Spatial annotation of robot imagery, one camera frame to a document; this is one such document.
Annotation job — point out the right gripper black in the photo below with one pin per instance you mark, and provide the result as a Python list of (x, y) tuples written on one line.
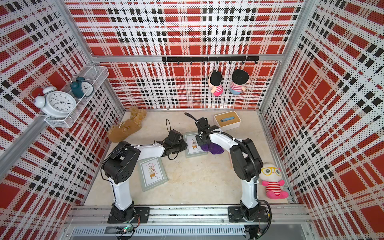
[(199, 141)]

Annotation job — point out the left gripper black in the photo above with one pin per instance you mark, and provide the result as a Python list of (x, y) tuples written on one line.
[(184, 146)]

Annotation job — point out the green picture frame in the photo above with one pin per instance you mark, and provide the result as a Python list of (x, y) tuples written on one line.
[(193, 149), (152, 173)]

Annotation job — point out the purple cloth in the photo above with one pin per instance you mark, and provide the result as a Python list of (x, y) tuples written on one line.
[(212, 148)]

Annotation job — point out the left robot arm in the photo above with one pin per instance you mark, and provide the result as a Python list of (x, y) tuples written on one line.
[(119, 165)]

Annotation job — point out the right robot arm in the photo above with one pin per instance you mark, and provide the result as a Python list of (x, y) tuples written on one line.
[(246, 163)]

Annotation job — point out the white tissue box wooden lid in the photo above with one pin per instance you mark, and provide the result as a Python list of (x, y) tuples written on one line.
[(227, 121)]

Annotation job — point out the doll with pink clothes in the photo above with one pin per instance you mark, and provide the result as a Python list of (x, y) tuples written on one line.
[(215, 83)]

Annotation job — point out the brown plush toy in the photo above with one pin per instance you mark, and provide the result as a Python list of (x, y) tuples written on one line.
[(124, 129)]

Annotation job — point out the doll with blue clothes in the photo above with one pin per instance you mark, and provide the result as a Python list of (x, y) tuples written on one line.
[(239, 79)]

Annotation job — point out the white pink plush toy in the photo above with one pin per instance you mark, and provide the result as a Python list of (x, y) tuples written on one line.
[(271, 178)]

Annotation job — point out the green circuit board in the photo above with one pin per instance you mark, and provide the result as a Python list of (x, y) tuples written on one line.
[(123, 230)]

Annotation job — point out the teal alarm clock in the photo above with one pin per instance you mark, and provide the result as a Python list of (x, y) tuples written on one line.
[(81, 88)]

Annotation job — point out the white alarm clock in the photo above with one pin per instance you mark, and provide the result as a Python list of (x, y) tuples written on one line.
[(54, 103)]

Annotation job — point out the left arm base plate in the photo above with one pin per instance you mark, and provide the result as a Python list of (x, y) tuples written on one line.
[(130, 215)]

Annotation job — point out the black hook rail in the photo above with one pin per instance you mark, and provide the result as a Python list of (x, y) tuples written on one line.
[(210, 59)]

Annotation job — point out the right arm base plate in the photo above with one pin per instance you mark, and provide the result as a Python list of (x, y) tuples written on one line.
[(241, 214)]

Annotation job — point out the white wire shelf basket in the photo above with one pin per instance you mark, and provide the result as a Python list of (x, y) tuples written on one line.
[(96, 75)]

